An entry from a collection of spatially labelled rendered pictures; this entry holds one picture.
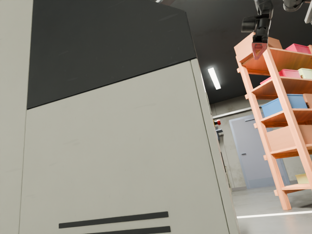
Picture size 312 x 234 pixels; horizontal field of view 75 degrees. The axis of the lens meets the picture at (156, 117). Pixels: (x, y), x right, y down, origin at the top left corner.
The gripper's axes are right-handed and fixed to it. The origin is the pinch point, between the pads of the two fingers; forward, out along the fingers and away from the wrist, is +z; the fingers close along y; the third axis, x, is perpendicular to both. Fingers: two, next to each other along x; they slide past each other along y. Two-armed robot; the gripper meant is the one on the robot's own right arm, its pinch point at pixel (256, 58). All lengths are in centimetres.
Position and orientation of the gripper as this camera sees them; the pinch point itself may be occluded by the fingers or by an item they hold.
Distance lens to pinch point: 112.6
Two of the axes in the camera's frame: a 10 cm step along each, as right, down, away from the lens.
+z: -2.6, 9.6, -1.3
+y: -4.4, -2.4, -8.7
